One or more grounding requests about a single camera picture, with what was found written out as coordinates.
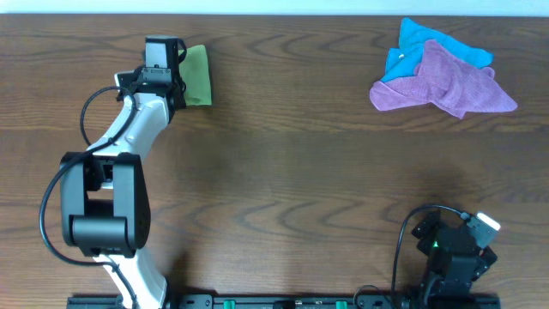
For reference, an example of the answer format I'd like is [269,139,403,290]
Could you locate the blue microfiber cloth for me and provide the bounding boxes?
[381,17,494,82]

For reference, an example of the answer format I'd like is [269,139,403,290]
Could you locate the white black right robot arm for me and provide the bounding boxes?
[408,211,501,309]

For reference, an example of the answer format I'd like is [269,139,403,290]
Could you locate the green microfiber cloth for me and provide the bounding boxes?
[179,45,213,106]

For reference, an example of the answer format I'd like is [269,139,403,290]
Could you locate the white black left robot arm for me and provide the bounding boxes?
[52,35,187,308]

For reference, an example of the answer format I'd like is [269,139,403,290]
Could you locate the purple microfiber cloth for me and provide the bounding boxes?
[369,39,518,118]

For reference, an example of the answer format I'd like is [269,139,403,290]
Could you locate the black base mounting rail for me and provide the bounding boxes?
[66,293,502,309]

